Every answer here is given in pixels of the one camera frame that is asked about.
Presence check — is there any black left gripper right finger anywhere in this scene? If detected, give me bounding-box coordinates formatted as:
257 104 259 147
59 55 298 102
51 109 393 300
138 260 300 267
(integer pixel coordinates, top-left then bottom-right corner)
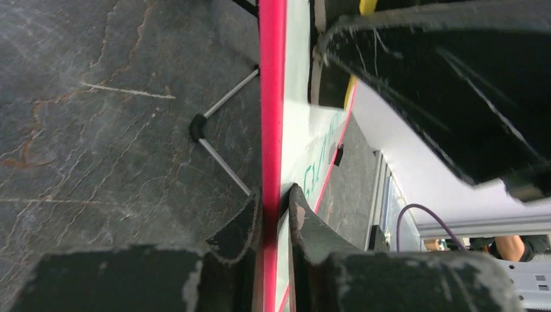
288 185 523 311

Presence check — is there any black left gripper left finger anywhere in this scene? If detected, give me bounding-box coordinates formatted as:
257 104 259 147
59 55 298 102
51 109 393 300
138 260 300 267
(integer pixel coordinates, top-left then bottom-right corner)
12 188 263 311

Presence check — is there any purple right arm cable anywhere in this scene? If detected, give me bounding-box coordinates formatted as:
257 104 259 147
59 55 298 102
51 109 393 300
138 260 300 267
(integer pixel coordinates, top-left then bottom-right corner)
395 203 468 253

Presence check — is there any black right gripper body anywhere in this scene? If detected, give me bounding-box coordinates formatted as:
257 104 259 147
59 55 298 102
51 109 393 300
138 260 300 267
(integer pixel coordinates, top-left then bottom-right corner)
318 1 550 203

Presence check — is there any whiteboard wire stand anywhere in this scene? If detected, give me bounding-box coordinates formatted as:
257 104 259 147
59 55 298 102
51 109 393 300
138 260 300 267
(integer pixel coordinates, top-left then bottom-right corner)
189 64 261 196

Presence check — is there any pink framed whiteboard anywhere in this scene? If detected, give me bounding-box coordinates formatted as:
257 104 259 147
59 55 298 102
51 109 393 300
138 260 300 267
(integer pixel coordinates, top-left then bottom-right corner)
258 1 357 311

